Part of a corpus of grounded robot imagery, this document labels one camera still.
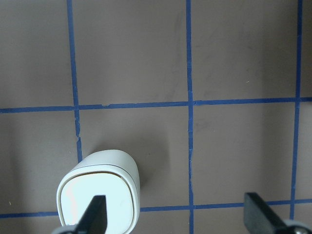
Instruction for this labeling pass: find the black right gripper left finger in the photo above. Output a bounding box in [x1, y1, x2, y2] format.
[73, 195, 108, 234]

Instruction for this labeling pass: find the white trash can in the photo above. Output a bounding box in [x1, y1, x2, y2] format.
[56, 150, 140, 234]

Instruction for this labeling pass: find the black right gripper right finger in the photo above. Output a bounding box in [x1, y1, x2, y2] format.
[244, 192, 312, 234]

